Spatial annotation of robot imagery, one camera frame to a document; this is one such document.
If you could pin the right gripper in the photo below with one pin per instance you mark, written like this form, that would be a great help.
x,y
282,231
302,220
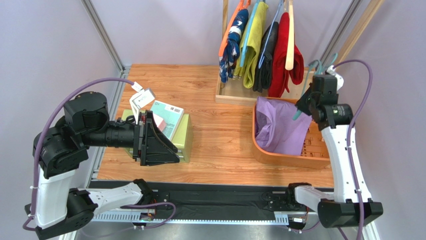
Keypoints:
x,y
306,102

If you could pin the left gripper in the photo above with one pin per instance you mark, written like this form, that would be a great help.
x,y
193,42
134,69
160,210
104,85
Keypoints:
x,y
151,144

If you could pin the red trousers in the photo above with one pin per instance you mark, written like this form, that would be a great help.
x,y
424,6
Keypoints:
x,y
280,75

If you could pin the purple trousers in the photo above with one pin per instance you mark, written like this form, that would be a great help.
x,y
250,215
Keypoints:
x,y
276,130

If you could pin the beige hanger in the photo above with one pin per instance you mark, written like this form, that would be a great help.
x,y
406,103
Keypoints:
x,y
289,62

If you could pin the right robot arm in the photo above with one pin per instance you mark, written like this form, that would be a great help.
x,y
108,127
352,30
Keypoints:
x,y
339,149

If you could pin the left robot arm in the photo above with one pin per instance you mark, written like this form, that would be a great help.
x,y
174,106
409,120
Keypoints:
x,y
59,208

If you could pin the black trousers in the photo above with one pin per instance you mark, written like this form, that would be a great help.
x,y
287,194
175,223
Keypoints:
x,y
263,76

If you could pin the yellow-green trousers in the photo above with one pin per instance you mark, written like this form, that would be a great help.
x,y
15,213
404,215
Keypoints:
x,y
247,73

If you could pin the blue patterned trousers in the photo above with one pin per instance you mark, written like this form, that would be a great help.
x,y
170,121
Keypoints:
x,y
231,52

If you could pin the light blue hanger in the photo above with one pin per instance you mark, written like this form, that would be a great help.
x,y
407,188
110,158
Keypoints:
x,y
247,34

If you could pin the orange hanger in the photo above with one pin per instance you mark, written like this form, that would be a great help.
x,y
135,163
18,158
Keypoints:
x,y
243,4

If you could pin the pink cube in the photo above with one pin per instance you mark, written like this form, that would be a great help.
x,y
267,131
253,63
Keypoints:
x,y
160,122

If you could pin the green box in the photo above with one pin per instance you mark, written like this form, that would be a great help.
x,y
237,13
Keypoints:
x,y
183,138

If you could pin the teal book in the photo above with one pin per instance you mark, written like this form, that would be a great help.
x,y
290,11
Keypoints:
x,y
171,114

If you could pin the orange plastic basket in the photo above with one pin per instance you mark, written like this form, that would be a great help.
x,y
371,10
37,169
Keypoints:
x,y
314,152

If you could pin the wooden clothes rack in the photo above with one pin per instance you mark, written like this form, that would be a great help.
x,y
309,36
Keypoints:
x,y
352,24

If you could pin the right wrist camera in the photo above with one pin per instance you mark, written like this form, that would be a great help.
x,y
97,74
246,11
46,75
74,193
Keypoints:
x,y
331,70

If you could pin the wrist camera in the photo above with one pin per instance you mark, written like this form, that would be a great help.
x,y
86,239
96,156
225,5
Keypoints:
x,y
140,99
331,70

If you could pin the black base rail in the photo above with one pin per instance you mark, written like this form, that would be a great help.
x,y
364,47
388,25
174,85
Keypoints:
x,y
209,202

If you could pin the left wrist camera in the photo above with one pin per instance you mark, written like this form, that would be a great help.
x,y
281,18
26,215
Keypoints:
x,y
140,99

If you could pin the aluminium frame post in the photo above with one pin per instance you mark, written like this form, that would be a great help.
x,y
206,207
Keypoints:
x,y
99,26

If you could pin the blue wire hanger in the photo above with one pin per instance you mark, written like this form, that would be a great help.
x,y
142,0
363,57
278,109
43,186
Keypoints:
x,y
281,5

